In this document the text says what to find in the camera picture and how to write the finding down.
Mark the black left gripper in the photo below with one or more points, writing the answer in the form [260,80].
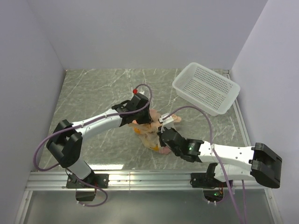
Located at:
[148,119]

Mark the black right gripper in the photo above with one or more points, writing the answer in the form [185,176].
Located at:
[162,143]

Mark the peach plastic bag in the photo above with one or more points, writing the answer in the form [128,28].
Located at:
[147,133]

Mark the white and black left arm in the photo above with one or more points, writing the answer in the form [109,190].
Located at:
[68,137]

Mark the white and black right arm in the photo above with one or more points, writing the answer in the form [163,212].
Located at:
[257,162]

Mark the white perforated plastic basket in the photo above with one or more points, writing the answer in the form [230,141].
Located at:
[206,89]

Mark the right controller board with led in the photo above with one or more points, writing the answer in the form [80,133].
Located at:
[213,196]

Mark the black left controller box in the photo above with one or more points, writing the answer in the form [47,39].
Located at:
[85,196]

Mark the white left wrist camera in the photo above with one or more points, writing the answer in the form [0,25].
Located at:
[137,91]

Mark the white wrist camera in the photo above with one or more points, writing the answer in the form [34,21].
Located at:
[137,91]
[167,122]

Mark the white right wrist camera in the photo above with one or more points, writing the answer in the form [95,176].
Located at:
[167,122]

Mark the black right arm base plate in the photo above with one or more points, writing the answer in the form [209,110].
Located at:
[206,181]

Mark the aluminium table edge rail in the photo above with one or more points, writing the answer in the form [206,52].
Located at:
[118,180]

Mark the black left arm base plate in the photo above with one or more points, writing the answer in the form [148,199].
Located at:
[99,180]

